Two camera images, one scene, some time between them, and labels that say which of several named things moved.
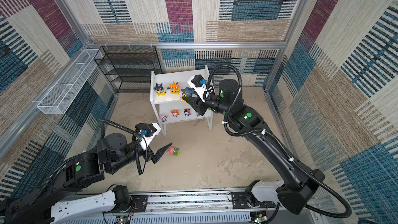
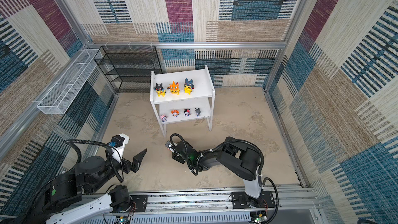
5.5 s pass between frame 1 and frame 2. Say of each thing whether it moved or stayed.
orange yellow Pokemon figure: stayed
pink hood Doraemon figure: stayed
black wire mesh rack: stayed
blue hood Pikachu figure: moved
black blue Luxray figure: stayed
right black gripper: moved
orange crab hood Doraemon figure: stayed
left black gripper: moved
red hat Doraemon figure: stayed
